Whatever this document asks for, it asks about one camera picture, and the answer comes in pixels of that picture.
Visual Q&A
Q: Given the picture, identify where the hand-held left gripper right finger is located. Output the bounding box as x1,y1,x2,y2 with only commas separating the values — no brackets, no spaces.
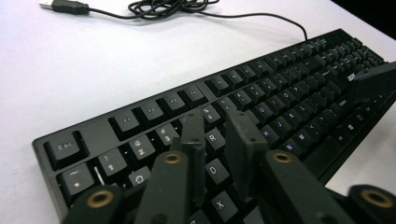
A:
224,110,356,224

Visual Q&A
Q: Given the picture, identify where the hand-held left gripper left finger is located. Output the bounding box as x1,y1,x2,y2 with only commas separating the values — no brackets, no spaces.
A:
134,108,208,224

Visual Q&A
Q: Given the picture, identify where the black keyboard cable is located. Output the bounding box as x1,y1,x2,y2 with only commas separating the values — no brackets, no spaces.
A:
38,0,309,41

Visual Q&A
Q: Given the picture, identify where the black computer keyboard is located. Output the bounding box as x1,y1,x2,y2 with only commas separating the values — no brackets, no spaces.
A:
32,28,396,224

